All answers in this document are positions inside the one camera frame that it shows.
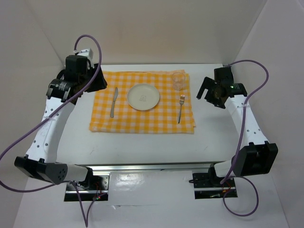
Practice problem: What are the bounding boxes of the silver table knife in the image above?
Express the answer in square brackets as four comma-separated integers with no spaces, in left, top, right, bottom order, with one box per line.
[110,87,118,118]

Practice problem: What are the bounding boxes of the clear drinking glass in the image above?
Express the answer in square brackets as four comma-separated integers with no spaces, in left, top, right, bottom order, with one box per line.
[171,72,186,91]

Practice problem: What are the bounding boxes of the silver fork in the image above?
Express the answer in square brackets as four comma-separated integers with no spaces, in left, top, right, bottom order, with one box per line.
[178,95,185,123]

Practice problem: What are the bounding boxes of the cream round plate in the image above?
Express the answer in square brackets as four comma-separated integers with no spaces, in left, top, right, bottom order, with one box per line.
[127,83,160,111]

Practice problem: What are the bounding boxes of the yellow white checkered cloth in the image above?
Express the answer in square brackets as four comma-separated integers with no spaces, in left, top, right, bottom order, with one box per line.
[89,70,195,134]

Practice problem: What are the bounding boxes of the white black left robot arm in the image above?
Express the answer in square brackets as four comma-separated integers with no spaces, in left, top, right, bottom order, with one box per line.
[14,51,95,190]

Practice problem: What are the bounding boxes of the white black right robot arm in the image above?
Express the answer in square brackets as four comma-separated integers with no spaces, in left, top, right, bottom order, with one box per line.
[89,65,278,186]

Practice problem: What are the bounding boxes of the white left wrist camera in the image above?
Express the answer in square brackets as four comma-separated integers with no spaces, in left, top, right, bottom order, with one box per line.
[76,48,94,61]

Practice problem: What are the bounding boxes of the aluminium front rail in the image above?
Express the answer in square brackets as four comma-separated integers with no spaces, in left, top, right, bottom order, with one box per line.
[82,162,215,172]

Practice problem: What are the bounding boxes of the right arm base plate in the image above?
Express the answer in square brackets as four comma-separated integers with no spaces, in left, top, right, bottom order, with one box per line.
[188,173,238,200]

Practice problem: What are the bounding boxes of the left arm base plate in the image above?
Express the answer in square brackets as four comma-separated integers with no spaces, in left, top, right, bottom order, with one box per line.
[64,173,110,202]

